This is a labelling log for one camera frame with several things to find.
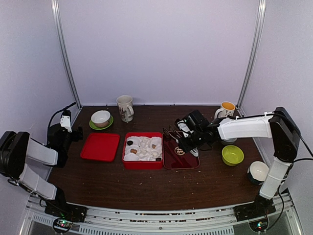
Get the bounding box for metal serving tongs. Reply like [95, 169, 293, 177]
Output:
[162, 125, 187, 153]

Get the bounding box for red tin lid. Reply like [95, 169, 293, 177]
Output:
[80, 133, 120, 162]

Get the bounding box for red chocolate tray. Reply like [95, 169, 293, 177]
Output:
[163, 135, 200, 170]

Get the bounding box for red tin box base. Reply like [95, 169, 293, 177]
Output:
[122, 132, 164, 170]

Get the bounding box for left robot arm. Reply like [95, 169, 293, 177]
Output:
[0, 124, 83, 217]

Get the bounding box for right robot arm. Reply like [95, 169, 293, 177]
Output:
[175, 107, 301, 216]

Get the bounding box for white block chocolate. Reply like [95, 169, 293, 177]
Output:
[140, 148, 147, 154]

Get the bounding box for white bowl on saucer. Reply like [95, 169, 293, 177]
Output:
[91, 110, 111, 125]

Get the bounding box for light blue patterned bowl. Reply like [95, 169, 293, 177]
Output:
[221, 138, 237, 145]

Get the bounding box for green saucer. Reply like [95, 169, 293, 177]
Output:
[89, 116, 114, 131]

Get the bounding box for lime green bowl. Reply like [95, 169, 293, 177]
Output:
[222, 145, 244, 166]

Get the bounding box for white mug yellow inside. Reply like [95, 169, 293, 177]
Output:
[214, 101, 236, 118]

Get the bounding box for tall white patterned mug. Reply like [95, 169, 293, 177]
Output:
[116, 95, 134, 122]

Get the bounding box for white paper cupcake liners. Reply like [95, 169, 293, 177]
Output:
[123, 136, 163, 162]

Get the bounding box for dark bowl white inside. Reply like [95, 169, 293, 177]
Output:
[247, 161, 269, 186]

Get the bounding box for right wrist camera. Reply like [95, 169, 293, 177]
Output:
[175, 118, 195, 138]

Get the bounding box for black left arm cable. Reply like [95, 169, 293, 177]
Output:
[46, 102, 76, 133]

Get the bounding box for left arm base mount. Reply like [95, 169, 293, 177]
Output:
[45, 204, 88, 222]

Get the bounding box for front aluminium rail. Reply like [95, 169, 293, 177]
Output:
[19, 193, 304, 235]

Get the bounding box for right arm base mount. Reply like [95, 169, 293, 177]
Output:
[233, 203, 276, 222]

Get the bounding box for left aluminium frame post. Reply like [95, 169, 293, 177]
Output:
[51, 0, 82, 109]

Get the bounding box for aluminium frame post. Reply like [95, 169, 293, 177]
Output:
[237, 0, 267, 111]
[51, 0, 82, 109]

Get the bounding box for right aluminium frame post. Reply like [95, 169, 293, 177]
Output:
[237, 0, 267, 111]

